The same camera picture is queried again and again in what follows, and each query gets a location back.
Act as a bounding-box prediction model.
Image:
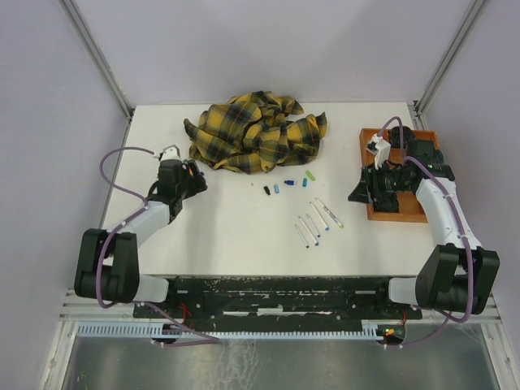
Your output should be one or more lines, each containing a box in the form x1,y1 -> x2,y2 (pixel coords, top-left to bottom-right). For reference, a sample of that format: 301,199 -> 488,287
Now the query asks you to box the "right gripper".
347,158 -> 411,205

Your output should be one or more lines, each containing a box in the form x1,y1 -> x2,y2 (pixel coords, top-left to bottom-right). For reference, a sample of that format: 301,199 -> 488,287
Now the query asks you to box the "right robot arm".
348,135 -> 500,323

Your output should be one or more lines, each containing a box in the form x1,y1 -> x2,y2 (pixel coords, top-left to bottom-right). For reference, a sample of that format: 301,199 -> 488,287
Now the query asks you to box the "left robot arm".
74,158 -> 207,317

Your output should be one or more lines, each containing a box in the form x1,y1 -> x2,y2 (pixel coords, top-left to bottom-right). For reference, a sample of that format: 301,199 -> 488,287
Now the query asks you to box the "orange compartment tray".
359,128 -> 444,223

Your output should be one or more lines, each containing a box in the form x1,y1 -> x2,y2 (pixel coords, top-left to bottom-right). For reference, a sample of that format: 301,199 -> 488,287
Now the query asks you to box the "black rolled sock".
388,126 -> 415,149

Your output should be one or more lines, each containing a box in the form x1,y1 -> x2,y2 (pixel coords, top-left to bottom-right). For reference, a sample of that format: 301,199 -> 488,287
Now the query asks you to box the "yellow plaid cloth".
184,91 -> 328,174

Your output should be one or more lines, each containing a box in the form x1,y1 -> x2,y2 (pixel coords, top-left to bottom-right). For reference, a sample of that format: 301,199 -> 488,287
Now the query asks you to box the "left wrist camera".
156,145 -> 180,161

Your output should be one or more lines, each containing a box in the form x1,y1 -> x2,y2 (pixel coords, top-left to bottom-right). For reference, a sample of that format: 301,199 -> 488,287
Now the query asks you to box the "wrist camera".
156,145 -> 180,161
366,134 -> 391,170

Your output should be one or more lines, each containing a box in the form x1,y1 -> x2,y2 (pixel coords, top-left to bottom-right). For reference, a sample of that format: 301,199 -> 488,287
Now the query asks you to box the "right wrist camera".
366,134 -> 391,170

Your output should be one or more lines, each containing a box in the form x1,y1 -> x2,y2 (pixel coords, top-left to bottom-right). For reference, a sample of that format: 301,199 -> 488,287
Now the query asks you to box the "right aluminium frame post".
408,0 -> 490,130

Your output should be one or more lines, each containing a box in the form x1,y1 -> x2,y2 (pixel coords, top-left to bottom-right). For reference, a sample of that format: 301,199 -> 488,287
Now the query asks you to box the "aluminium frame post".
56,0 -> 135,123
408,0 -> 490,130

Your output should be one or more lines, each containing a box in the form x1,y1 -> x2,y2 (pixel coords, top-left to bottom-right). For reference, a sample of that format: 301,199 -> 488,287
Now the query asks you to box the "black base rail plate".
133,276 -> 422,333

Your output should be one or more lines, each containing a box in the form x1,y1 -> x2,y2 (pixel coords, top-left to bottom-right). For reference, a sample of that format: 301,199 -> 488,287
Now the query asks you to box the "left aluminium frame post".
56,0 -> 135,123

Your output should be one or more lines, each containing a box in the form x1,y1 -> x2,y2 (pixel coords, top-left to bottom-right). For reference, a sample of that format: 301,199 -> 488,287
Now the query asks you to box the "light blue cable duct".
76,320 -> 403,338

